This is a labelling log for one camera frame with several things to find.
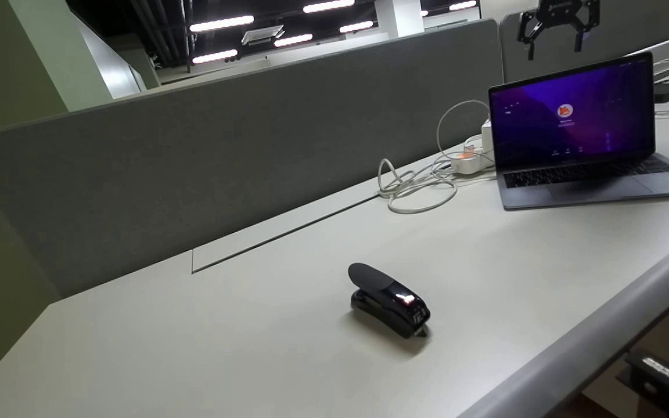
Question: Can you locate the black stapler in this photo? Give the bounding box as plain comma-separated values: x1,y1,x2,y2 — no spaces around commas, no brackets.
349,263,430,339

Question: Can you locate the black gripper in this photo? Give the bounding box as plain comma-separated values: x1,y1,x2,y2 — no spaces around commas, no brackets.
517,0,600,57

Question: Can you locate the white charging cable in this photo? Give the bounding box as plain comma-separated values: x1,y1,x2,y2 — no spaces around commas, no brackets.
375,97,495,216

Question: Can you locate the grey laptop with stickers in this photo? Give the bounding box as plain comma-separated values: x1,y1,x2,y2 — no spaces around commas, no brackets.
488,53,669,212

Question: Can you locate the black office chair armrest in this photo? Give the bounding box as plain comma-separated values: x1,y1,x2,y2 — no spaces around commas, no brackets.
617,350,669,418

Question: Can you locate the white power strip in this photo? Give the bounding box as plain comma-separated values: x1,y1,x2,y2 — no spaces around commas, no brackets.
447,122,495,176

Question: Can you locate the grey desk divider panel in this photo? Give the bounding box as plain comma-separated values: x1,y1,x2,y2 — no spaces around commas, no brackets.
0,20,504,296

